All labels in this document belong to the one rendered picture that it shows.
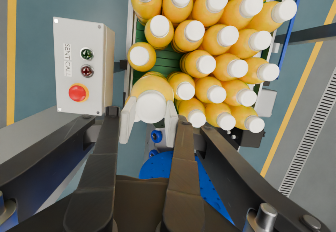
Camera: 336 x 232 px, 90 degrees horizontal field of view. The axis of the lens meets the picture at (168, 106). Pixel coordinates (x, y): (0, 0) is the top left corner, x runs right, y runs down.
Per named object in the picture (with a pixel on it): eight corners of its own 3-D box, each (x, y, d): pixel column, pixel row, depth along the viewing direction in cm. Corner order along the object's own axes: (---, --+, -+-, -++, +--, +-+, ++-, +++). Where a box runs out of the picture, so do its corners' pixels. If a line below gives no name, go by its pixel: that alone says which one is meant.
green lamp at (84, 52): (82, 59, 36) (79, 59, 35) (82, 48, 35) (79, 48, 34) (92, 60, 36) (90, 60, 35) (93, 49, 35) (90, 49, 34)
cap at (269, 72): (270, 81, 41) (275, 82, 39) (255, 79, 40) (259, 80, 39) (275, 64, 40) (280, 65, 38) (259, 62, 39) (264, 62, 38)
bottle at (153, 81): (170, 74, 40) (181, 83, 22) (165, 102, 42) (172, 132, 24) (141, 69, 40) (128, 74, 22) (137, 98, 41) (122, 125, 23)
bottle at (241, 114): (217, 116, 62) (242, 138, 44) (212, 99, 60) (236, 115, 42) (235, 110, 62) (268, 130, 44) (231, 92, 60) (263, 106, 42)
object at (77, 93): (71, 100, 38) (68, 101, 37) (70, 84, 37) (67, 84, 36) (87, 101, 38) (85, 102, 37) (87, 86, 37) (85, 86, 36)
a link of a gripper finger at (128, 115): (127, 144, 15) (118, 143, 15) (135, 118, 22) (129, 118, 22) (129, 113, 14) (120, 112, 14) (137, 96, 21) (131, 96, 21)
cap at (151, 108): (168, 93, 23) (169, 95, 21) (163, 119, 24) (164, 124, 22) (139, 88, 22) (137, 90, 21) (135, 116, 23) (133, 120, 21)
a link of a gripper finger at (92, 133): (115, 145, 13) (75, 142, 13) (125, 122, 18) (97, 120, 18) (116, 127, 13) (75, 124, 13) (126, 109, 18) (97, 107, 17)
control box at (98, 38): (77, 102, 48) (56, 112, 38) (75, 26, 43) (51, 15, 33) (112, 105, 49) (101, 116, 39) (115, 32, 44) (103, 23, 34)
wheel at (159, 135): (157, 145, 54) (162, 144, 56) (159, 132, 53) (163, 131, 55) (149, 140, 58) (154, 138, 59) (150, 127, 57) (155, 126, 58)
